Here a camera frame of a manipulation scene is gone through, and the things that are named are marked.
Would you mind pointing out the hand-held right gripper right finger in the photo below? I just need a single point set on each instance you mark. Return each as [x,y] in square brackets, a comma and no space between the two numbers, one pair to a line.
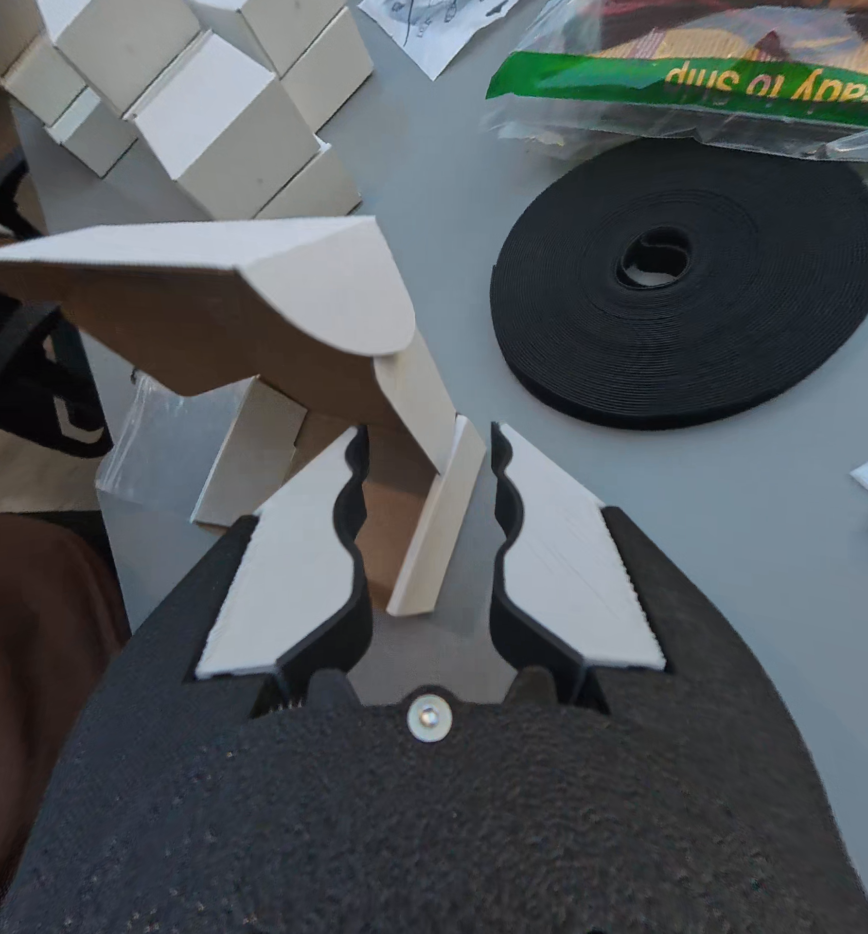
[572,576]

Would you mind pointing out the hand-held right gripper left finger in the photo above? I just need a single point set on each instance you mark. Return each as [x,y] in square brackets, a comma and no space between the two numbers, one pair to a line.
[288,584]

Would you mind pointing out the small white cardboard box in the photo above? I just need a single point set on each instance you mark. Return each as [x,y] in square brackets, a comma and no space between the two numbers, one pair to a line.
[295,284]

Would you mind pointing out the grey desk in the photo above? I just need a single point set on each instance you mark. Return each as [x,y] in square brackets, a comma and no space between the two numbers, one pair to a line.
[696,547]

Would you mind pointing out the crinkled empty clear plastic bag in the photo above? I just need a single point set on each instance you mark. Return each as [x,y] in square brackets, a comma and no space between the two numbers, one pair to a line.
[156,438]

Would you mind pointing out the pile of white cardboard boxes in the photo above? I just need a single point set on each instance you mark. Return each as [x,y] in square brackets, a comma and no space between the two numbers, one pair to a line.
[207,124]

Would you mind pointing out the black hook-and-loop tape roll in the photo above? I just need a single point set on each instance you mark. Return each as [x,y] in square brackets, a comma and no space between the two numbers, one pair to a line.
[696,350]

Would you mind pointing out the white sheet with line drawings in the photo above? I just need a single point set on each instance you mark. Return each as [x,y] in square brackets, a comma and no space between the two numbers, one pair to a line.
[434,29]

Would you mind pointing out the clear bag with green strip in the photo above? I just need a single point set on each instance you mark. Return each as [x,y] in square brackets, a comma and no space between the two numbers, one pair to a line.
[696,80]

